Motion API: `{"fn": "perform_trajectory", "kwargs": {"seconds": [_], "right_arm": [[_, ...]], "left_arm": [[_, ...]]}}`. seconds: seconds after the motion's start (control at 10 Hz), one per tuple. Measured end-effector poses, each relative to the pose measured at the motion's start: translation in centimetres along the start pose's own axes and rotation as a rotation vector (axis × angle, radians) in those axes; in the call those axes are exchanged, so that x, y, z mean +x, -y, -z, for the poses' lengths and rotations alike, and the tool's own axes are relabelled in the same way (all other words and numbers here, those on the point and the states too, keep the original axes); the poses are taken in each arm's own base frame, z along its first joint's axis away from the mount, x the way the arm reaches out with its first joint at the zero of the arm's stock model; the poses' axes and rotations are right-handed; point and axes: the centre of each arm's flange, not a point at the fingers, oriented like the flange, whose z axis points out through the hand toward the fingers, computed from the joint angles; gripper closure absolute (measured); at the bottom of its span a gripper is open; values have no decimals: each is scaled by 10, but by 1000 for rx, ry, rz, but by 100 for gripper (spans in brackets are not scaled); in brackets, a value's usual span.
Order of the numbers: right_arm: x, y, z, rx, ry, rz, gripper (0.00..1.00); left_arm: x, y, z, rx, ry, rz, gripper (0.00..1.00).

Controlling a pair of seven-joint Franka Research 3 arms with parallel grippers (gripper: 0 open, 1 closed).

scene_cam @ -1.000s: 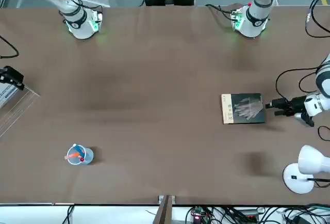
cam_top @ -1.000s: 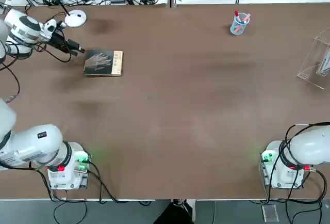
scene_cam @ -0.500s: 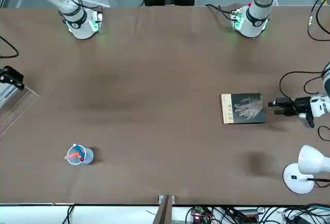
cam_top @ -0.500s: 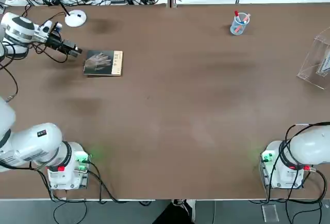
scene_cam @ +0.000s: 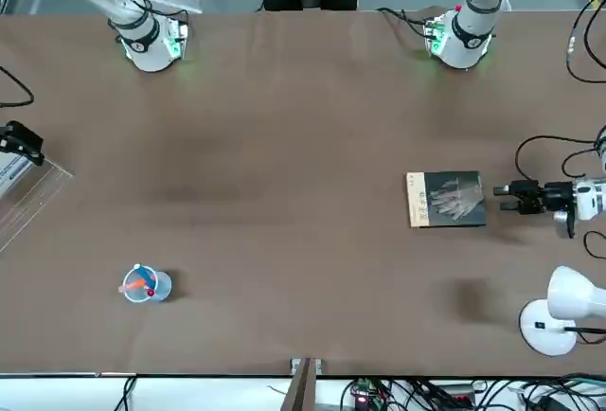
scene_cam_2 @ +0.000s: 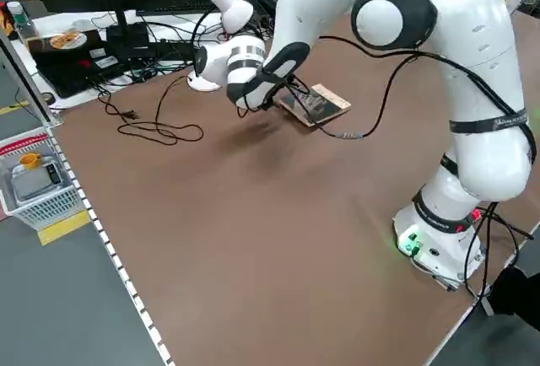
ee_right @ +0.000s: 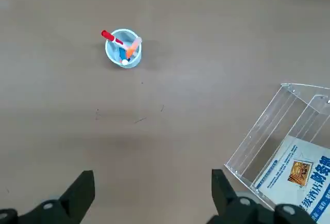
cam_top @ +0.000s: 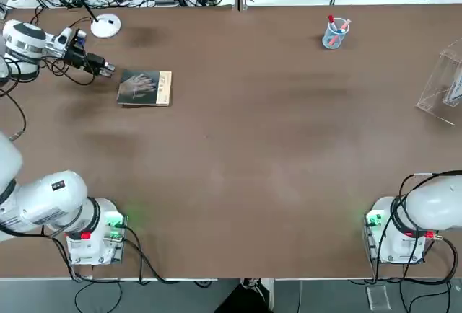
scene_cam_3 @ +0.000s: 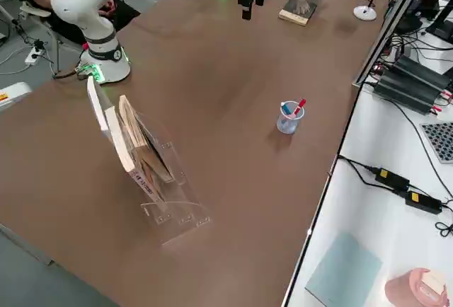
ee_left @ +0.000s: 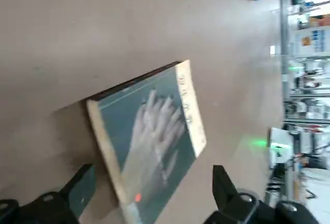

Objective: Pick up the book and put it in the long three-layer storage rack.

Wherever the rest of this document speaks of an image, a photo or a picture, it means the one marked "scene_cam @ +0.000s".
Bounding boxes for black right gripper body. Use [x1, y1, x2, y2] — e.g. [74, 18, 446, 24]
[0, 119, 40, 154]

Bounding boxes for orange pen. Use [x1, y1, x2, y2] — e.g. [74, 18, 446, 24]
[118, 278, 148, 295]

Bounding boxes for clear acrylic storage rack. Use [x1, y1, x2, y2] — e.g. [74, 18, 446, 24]
[0, 150, 76, 255]

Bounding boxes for blue pen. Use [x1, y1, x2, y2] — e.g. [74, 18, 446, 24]
[134, 263, 159, 289]

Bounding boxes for black adapter cable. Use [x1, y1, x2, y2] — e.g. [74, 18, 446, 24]
[121, 375, 139, 411]

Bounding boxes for black base cable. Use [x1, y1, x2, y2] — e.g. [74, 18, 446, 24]
[376, 6, 435, 38]

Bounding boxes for black lamp cable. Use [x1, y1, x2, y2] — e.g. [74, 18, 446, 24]
[583, 229, 606, 259]

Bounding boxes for metal frame post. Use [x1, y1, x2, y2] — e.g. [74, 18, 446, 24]
[283, 357, 327, 411]

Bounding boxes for dark cover book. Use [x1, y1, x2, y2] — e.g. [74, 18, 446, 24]
[405, 170, 489, 229]

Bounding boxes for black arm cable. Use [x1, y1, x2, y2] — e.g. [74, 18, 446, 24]
[514, 134, 606, 190]
[0, 65, 36, 109]

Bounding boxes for black cable white labels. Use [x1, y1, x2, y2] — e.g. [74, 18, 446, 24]
[564, 0, 606, 84]

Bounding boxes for green circuit board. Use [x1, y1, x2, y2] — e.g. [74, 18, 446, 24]
[348, 379, 385, 411]

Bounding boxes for white book blue print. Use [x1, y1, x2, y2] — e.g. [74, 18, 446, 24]
[0, 152, 35, 200]

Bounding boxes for grey power strip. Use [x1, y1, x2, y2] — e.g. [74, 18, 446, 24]
[433, 384, 476, 405]

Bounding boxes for white desk lamp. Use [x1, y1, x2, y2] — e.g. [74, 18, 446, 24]
[519, 264, 606, 358]

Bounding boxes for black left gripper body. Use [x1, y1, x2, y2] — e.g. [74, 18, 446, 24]
[543, 181, 579, 215]

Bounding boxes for clear pen cup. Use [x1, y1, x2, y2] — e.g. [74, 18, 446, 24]
[117, 262, 175, 306]

